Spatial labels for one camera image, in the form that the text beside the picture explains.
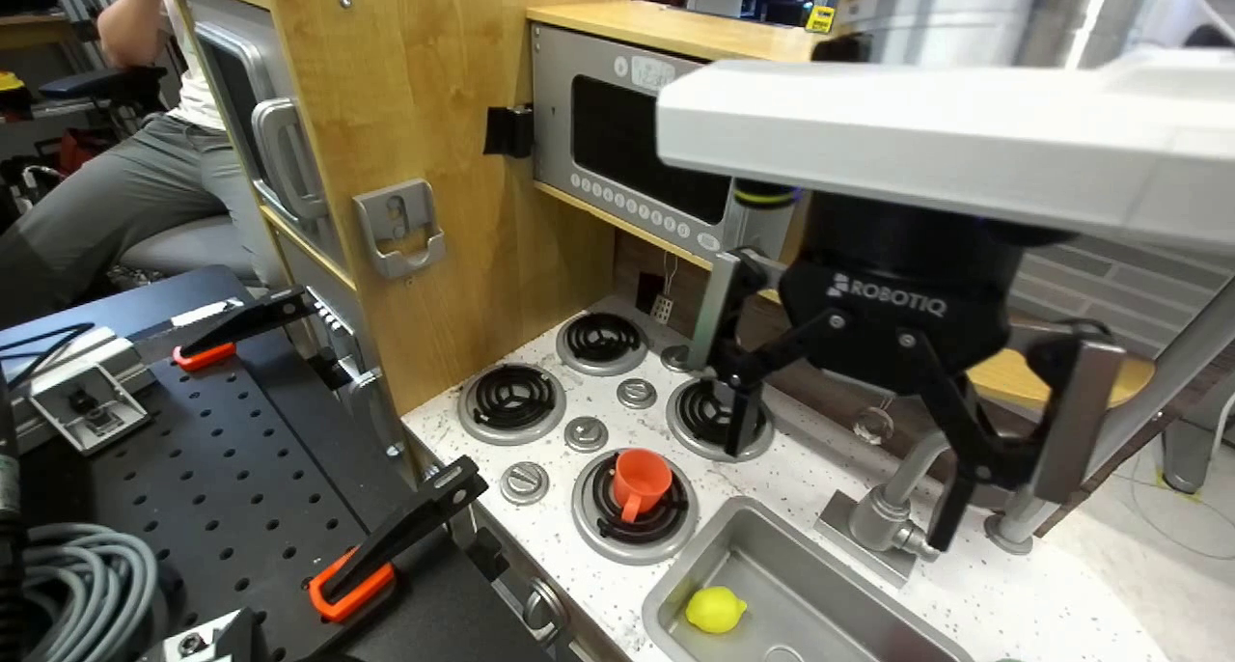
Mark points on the person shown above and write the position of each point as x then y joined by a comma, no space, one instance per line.
116,199

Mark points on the black clamp with orange grip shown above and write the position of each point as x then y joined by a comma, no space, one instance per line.
241,324
386,537

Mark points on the grey stove knob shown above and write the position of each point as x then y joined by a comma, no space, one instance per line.
524,483
637,394
586,434

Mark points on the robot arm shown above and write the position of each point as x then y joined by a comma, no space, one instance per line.
965,141

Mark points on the grey metal box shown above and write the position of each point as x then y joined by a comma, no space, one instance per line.
77,392

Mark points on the silver toy sink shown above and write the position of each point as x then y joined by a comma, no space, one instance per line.
820,604

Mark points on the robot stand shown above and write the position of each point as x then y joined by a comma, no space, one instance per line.
241,469

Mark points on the grey oven knob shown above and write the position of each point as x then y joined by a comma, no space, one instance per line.
545,606

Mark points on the wooden toy kitchen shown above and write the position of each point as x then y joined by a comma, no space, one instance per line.
434,160

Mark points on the yellow plastic pear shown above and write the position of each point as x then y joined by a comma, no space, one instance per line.
714,611

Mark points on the black door latch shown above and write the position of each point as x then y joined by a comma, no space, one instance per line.
507,131

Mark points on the grey toy microwave door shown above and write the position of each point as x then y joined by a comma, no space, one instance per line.
598,131

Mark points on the grey toy phone holder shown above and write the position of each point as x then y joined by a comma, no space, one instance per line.
397,228

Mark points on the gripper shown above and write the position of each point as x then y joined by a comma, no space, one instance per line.
897,295

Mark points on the grey toy fridge door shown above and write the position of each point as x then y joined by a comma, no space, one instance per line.
227,102

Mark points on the toy stove burner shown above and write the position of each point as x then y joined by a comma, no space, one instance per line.
598,527
699,416
603,342
511,403

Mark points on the grey toy tap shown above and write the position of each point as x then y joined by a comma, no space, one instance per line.
878,517

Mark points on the small hanging toy grater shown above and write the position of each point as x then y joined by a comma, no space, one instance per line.
663,305

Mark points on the orange plastic cup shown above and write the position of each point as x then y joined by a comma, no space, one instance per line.
642,479

